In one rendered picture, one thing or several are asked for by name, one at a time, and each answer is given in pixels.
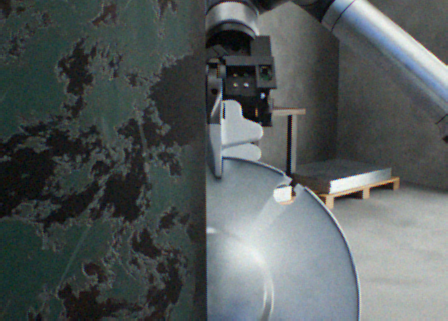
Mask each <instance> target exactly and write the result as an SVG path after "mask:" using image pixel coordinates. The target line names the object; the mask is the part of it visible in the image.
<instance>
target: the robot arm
mask: <svg viewBox="0 0 448 321"><path fill-rule="evenodd" d="M205 1H206V11H205V38H206V123H207V125H206V164H208V166H209V168H210V170H211V171H212V172H213V174H214V176H215V177H216V179H221V166H222V155H230V156H236V157H241V158H245V159H253V160H255V161H257V160H258V159H260V157H261V151H260V149H259V147H257V146H254V145H253V144H251V143H249V142H256V141H257V140H259V139H260V138H261V136H262V134H263V131H262V128H261V127H273V121H272V115H273V110H272V103H271V89H277V86H276V74H275V58H274V56H272V52H271V42H270V35H259V32H258V16H260V15H263V14H264V13H266V12H268V11H271V10H272V9H275V8H277V7H278V6H282V5H283V4H286V3H288V2H289V1H292V2H293V3H294V4H296V5H299V7H300V8H303V10H305V11H306V12H307V13H308V14H309V15H311V16H312V17H313V18H314V19H316V20H317V21H318V22H320V23H321V24H322V25H323V26H325V28H327V29H328V30H329V31H330V32H331V33H333V34H334V35H335V36H336V37H338V38H339V39H340V41H343V43H344V44H345V45H347V46H348V47H349V48H350V49H351V50H353V51H354V52H355V53H356V54H357V55H358V56H360V58H361V59H363V60H364V61H365V62H366V63H367V64H369V65H370V67H371V68H374V70H375V71H377V72H378V73H379V74H380V75H381V76H383V78H384V79H386V81H388V82H389V83H390V84H391V85H392V86H393V87H395V89H396V90H398V91H399V92H400V93H401V94H403V95H404V97H405V98H407V99H408V100H409V101H410V102H411V103H413V105H415V107H416V108H418V109H419V110H420V111H421V112H423V113H424V115H425V116H427V117H428V118H429V120H432V122H433V123H435V125H437V127H439V132H440V138H441V139H442V140H444V141H445V143H447V144H448V68H447V66H446V65H444V64H443V63H442V62H440V61H439V59H437V58H436V57H435V56H433V55H432V54H431V53H430V52H429V51H427V50H426V49H425V47H422V45H421V44H419V43H418V42H417V41H416V40H414V39H413V38H412V37H410V35H408V34H407V33H406V32H404V30H403V29H401V28H400V27H399V26H397V25H396V24H395V23H394V22H392V21H391V20H390V19H389V18H388V17H386V16H385V15H384V14H382V12H381V11H379V10H378V9H377V8H375V7H374V6H373V5H372V4H370V3H369V2H368V1H366V0H205ZM272 80H273V81H272ZM256 106H257V112H256Z"/></svg>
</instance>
